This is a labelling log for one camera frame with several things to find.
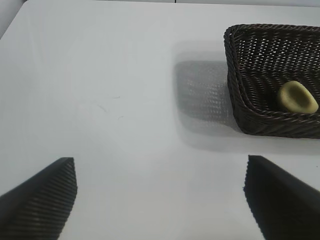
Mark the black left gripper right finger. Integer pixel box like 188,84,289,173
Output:
243,154,320,240

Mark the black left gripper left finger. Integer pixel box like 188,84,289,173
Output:
0,156,78,240

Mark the pale yellow egg yolk pastry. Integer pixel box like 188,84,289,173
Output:
276,80,319,115

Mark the dark brown wicker basket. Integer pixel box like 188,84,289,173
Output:
223,23,320,140

